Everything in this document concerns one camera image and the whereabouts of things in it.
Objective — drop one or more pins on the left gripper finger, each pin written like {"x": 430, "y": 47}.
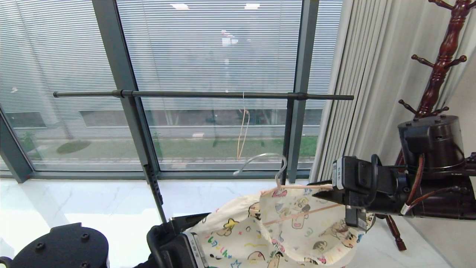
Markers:
{"x": 186, "y": 219}

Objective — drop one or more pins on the dark wooden coat stand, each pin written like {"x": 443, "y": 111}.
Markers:
{"x": 446, "y": 48}

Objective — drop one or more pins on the cream printed garment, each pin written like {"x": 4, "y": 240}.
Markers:
{"x": 241, "y": 238}

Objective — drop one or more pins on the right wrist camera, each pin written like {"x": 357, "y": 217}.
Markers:
{"x": 353, "y": 175}

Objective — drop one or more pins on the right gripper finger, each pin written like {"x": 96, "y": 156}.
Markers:
{"x": 323, "y": 182}
{"x": 336, "y": 196}

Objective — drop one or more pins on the pink clothes hanger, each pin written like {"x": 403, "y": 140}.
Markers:
{"x": 282, "y": 167}
{"x": 243, "y": 126}

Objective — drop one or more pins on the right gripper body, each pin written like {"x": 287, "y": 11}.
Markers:
{"x": 392, "y": 203}

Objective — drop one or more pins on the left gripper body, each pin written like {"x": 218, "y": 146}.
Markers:
{"x": 193, "y": 249}

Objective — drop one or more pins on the window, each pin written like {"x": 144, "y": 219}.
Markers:
{"x": 223, "y": 44}

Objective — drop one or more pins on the black clothes rack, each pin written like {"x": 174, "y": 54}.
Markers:
{"x": 204, "y": 94}

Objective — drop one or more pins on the beige curtain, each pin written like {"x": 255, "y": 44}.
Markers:
{"x": 372, "y": 74}

